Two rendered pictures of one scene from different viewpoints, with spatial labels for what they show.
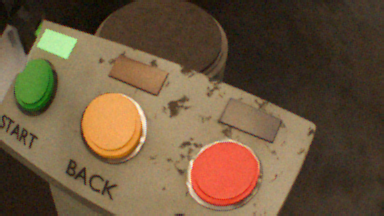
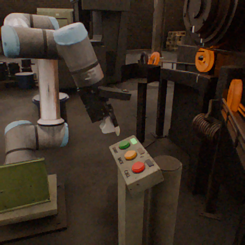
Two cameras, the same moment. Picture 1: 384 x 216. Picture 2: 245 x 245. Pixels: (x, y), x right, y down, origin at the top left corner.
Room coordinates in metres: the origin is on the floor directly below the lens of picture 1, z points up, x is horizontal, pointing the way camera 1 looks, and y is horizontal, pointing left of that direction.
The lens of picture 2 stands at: (-0.12, -0.48, 1.00)
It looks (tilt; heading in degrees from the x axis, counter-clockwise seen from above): 24 degrees down; 57
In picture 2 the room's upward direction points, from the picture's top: straight up
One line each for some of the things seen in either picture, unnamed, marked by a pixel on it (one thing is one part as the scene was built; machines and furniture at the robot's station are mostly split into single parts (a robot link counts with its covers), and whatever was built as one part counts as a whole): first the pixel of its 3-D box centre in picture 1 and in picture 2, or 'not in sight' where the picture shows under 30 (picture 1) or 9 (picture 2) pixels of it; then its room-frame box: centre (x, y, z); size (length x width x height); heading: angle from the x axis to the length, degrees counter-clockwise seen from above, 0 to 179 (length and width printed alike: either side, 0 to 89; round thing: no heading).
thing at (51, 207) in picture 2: not in sight; (28, 197); (-0.02, 0.67, 0.10); 0.32 x 0.32 x 0.04; 73
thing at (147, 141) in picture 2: not in sight; (139, 106); (1.04, 1.01, 0.36); 0.26 x 0.20 x 0.72; 108
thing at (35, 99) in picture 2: not in sight; (53, 117); (0.40, 1.52, 0.22); 0.32 x 0.32 x 0.43
